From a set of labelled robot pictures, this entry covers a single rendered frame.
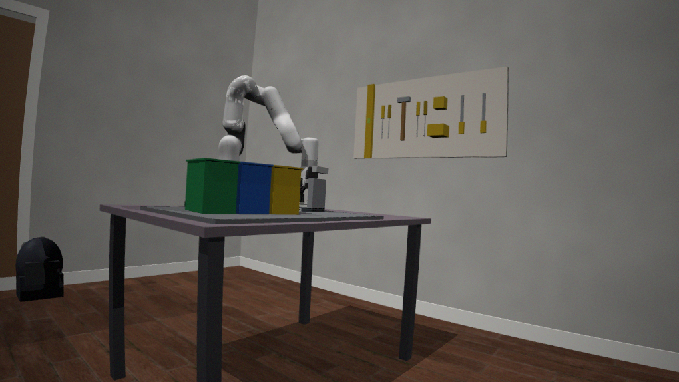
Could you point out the yellow open-top bin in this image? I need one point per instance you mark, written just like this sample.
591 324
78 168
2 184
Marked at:
285 190

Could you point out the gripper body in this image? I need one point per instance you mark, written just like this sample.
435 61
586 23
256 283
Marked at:
307 173

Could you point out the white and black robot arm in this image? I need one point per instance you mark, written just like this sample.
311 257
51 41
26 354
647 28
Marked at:
245 87

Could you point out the green open-top bin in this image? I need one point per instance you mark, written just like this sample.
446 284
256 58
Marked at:
211 186

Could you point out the blue bin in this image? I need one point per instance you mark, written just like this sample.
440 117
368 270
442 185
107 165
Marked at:
253 189

